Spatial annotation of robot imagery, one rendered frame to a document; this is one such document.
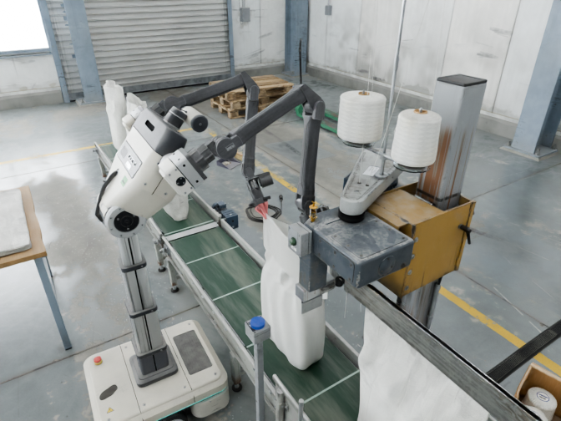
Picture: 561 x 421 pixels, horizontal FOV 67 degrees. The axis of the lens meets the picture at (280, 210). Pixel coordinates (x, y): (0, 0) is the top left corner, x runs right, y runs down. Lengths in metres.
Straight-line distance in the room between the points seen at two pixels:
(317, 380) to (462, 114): 1.35
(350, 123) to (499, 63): 5.52
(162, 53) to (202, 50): 0.83
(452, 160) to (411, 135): 0.27
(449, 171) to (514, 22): 5.36
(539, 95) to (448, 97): 4.68
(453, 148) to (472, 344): 1.77
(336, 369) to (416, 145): 1.24
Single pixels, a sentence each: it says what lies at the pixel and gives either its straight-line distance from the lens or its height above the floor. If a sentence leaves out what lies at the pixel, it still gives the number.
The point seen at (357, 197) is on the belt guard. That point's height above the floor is 1.42.
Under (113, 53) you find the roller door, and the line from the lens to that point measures 8.71.
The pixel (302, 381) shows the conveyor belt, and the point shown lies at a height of 0.38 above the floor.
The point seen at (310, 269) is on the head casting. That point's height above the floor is 1.17.
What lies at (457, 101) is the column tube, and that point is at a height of 1.70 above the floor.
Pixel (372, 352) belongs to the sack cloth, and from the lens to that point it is 1.63.
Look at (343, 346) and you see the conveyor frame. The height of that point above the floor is 0.40.
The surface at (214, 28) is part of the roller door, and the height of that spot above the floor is 1.05.
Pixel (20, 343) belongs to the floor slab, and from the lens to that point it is 3.26.
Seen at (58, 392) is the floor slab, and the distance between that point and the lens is 2.88.
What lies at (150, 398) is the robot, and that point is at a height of 0.26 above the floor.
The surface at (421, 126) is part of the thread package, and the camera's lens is 1.36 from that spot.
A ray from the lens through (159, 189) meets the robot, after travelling 1.66.
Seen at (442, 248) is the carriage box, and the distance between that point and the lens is 1.68.
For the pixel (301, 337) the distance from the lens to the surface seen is 2.00.
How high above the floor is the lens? 2.07
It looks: 30 degrees down
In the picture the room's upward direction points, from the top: straight up
